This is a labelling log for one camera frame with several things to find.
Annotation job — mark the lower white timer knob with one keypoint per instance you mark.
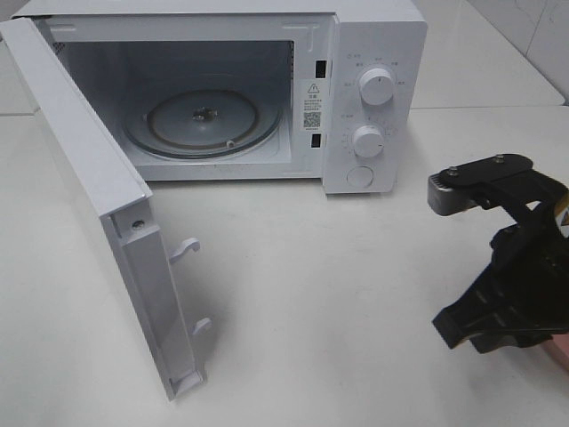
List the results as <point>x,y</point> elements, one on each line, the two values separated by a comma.
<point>368,141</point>

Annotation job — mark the white microwave oven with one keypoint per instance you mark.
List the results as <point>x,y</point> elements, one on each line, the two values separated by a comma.
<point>305,55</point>

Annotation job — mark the glass microwave turntable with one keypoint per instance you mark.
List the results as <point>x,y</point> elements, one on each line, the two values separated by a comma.
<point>201,123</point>

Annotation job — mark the pink round plate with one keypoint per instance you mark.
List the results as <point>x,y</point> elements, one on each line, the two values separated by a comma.
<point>558,349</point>

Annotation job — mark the white microwave door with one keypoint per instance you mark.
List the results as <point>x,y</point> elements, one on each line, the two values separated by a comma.
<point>113,198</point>

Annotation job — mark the upper white power knob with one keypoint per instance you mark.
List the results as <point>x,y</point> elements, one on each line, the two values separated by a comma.
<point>376,85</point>

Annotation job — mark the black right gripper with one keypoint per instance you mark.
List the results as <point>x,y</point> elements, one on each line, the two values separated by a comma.
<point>521,299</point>

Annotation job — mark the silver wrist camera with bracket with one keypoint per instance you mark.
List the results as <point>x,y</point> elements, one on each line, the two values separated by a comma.
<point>505,180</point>

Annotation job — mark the round white door button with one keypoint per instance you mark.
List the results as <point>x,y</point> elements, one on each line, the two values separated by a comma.
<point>360,177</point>

